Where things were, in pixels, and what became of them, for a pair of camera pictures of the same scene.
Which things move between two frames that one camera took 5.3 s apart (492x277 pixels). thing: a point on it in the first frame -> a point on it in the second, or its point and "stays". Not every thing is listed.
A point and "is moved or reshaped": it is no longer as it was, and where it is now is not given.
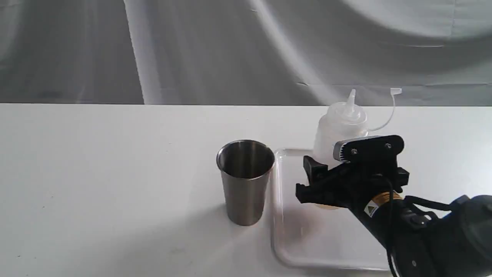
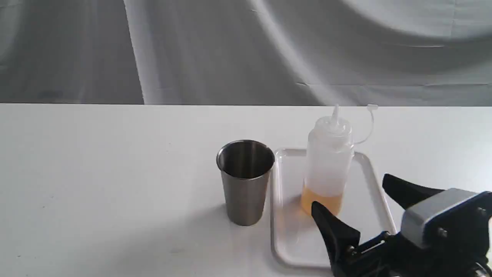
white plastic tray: [306, 235] stays
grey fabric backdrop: [271, 52] stays
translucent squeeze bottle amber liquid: [341, 120] is moved or reshaped
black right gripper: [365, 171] -> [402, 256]
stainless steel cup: [245, 165] stays
